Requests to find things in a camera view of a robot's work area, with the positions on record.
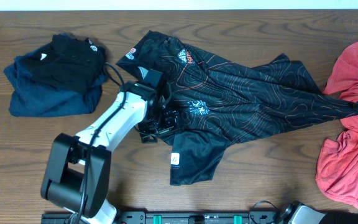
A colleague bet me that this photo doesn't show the black orange patterned jersey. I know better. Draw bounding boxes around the black orange patterned jersey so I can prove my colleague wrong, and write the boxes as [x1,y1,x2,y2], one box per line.
[117,31,357,185]

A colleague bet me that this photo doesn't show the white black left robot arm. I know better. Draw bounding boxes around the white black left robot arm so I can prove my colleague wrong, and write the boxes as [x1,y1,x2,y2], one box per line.
[40,82,180,223]

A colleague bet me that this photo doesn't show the folded black shirt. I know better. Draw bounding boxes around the folded black shirt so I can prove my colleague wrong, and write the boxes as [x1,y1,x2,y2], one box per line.
[19,34,106,94]

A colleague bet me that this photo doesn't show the folded navy blue shirt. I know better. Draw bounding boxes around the folded navy blue shirt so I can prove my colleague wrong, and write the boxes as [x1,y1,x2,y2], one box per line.
[4,51,108,117]

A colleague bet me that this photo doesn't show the red t-shirt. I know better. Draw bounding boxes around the red t-shirt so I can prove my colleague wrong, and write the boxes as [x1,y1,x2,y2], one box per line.
[315,42,358,209]

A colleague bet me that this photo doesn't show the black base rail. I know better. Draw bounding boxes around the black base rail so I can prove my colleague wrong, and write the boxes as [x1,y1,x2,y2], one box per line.
[41,200,291,224]

